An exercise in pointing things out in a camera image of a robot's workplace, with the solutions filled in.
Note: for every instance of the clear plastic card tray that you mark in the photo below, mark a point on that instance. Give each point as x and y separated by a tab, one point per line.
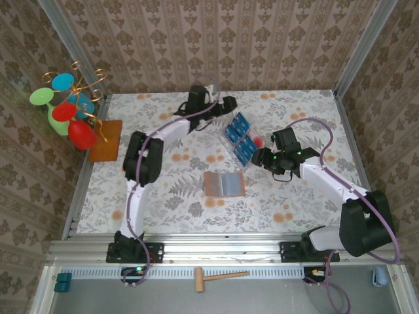
226	144

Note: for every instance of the brown leather card holder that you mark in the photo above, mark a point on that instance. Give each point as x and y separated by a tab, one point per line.
224	184

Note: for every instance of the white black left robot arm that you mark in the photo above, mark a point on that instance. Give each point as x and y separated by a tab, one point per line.
170	129

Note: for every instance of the white card with red circle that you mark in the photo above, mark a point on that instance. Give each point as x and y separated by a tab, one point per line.
258	140

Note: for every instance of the floral patterned table cover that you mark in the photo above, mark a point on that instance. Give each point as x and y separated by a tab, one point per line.
262	212

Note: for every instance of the red plastic goblet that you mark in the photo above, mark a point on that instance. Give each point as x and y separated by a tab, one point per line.
82	135

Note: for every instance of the small controller board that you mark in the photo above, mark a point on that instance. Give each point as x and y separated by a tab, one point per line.
134	272
316	273

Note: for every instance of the wooden mallet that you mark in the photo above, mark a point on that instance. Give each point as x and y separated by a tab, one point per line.
199	279

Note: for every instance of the grey metal shelf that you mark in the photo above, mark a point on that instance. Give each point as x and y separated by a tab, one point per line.
278	294

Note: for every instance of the blue plastic goblet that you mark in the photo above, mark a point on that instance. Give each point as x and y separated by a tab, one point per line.
63	81

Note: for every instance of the green plastic goblet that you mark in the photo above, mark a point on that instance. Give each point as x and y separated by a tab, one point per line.
59	124

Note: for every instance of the light blue cloth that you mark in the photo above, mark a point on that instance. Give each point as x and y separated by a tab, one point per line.
379	277

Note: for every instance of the teal block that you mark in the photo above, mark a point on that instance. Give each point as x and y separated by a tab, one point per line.
64	277
62	287

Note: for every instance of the aluminium table side rail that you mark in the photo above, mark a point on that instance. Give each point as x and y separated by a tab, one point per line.
347	131
84	176

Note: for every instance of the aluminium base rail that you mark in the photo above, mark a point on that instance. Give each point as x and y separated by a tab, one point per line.
212	248

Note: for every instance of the aluminium frame post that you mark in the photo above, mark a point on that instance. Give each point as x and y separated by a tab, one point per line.
366	42
71	42

